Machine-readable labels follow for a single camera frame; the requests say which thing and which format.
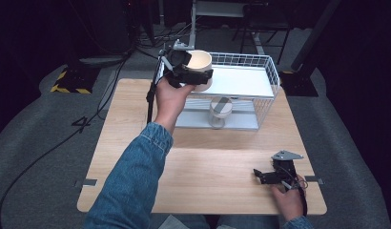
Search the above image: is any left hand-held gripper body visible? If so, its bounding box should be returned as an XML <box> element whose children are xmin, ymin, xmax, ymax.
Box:
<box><xmin>158</xmin><ymin>39</ymin><xmax>197</xmax><ymax>90</ymax></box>

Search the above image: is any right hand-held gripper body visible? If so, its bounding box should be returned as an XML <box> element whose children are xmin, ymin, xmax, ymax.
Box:
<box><xmin>260</xmin><ymin>150</ymin><xmax>305</xmax><ymax>191</ymax></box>

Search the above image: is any white cup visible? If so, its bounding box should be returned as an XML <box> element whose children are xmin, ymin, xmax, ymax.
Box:
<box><xmin>185</xmin><ymin>49</ymin><xmax>215</xmax><ymax>94</ymax></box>

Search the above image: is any glass jar with white lid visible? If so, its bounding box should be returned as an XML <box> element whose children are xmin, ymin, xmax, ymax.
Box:
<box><xmin>207</xmin><ymin>95</ymin><xmax>234</xmax><ymax>130</ymax></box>

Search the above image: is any white wire shelf rack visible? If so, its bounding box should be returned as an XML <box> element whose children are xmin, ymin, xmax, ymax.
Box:
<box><xmin>154</xmin><ymin>51</ymin><xmax>281</xmax><ymax>132</ymax></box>

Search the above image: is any person's right hand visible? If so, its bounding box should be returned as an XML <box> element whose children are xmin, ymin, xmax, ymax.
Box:
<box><xmin>269</xmin><ymin>182</ymin><xmax>308</xmax><ymax>223</ymax></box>

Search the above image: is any person's left hand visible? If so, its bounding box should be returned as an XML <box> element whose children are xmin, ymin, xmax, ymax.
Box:
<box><xmin>153</xmin><ymin>76</ymin><xmax>196</xmax><ymax>135</ymax></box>

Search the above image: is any grey tape strip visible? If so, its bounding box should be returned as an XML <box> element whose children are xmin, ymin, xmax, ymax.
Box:
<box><xmin>304</xmin><ymin>175</ymin><xmax>325</xmax><ymax>186</ymax></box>

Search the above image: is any black chair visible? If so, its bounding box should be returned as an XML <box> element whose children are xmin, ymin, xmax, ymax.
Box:
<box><xmin>231</xmin><ymin>2</ymin><xmax>295</xmax><ymax>66</ymax></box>

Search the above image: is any black stand with base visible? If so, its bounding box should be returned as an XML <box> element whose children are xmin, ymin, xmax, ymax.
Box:
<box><xmin>278</xmin><ymin>0</ymin><xmax>344</xmax><ymax>97</ymax></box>

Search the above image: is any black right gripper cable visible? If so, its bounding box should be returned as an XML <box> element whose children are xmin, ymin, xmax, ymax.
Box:
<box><xmin>280</xmin><ymin>177</ymin><xmax>310</xmax><ymax>218</ymax></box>

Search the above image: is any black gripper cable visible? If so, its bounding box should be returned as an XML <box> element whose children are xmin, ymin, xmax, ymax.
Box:
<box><xmin>280</xmin><ymin>177</ymin><xmax>310</xmax><ymax>218</ymax></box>
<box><xmin>145</xmin><ymin>55</ymin><xmax>163</xmax><ymax>126</ymax></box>

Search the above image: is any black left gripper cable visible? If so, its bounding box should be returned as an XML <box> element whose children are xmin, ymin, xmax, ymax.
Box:
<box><xmin>145</xmin><ymin>55</ymin><xmax>163</xmax><ymax>126</ymax></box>

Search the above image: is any white desk frame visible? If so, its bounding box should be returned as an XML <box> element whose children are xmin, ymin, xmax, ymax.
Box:
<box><xmin>187</xmin><ymin>0</ymin><xmax>266</xmax><ymax>55</ymax></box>

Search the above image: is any yellow black striped base plate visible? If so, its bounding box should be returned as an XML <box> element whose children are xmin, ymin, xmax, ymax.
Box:
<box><xmin>50</xmin><ymin>66</ymin><xmax>93</xmax><ymax>95</ymax></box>

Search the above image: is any long black floor cable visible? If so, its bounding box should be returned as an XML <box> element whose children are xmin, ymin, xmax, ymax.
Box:
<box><xmin>0</xmin><ymin>53</ymin><xmax>131</xmax><ymax>229</ymax></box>

